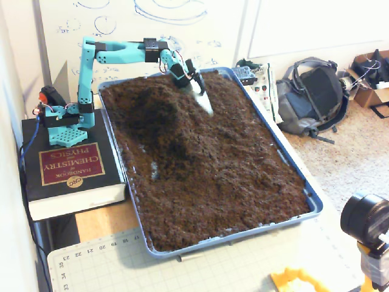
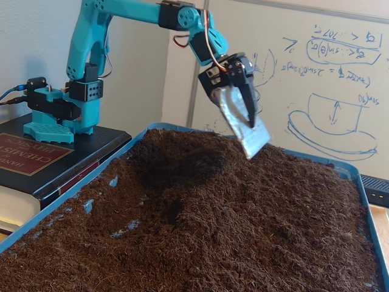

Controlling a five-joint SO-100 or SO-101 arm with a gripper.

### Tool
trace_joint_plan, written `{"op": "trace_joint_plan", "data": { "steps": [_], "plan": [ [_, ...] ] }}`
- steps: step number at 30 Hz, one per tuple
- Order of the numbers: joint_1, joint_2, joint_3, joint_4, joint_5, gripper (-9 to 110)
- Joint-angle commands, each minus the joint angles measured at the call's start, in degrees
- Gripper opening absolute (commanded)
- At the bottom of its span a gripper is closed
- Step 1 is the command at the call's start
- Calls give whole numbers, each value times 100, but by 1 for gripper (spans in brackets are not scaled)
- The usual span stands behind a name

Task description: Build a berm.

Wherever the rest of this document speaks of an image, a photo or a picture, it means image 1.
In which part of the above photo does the black perforated box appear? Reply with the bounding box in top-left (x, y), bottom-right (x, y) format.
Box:
top-left (232, 66), bottom-right (258, 86)

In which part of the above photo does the blue plastic tray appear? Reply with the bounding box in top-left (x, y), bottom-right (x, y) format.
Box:
top-left (97, 66), bottom-right (323, 260)

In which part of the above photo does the grey backpack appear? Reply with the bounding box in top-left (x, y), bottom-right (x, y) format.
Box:
top-left (275, 57), bottom-right (350, 144)

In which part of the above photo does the white potting soil bag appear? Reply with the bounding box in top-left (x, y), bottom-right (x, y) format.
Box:
top-left (243, 62), bottom-right (283, 124)

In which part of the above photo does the short metal rod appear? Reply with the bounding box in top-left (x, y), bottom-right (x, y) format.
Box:
top-left (177, 252), bottom-right (203, 262)

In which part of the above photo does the black cable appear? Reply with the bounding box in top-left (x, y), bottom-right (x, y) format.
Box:
top-left (18, 145), bottom-right (52, 292)

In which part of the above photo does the grey cutting mat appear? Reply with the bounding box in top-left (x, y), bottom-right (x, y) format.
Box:
top-left (47, 223), bottom-right (365, 292)

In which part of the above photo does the blank white board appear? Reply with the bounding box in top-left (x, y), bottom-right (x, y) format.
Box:
top-left (246, 0), bottom-right (389, 59)

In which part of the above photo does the cardboard box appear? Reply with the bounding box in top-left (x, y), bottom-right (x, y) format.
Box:
top-left (346, 50), bottom-right (389, 118)

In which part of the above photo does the yellow plastic object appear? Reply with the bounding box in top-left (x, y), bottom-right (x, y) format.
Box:
top-left (270, 266), bottom-right (331, 292)

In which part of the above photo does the blue cable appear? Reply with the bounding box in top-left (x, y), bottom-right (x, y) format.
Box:
top-left (18, 117), bottom-right (42, 171)

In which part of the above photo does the yellow camera stand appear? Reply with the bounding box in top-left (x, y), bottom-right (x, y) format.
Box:
top-left (357, 242), bottom-right (389, 292)

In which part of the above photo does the whiteboard with blue drawings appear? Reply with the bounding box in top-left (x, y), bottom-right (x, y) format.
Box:
top-left (38, 0), bottom-right (247, 83)

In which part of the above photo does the black chemistry physics handbook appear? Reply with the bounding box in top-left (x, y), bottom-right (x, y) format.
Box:
top-left (21, 109), bottom-right (128, 221)

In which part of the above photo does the black camera lens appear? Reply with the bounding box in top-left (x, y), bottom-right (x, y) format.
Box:
top-left (340, 191), bottom-right (389, 259)

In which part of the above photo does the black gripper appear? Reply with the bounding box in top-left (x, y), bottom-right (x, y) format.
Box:
top-left (176, 59), bottom-right (213, 116)

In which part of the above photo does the brown soil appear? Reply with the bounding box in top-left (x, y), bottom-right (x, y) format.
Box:
top-left (99, 69), bottom-right (311, 252)

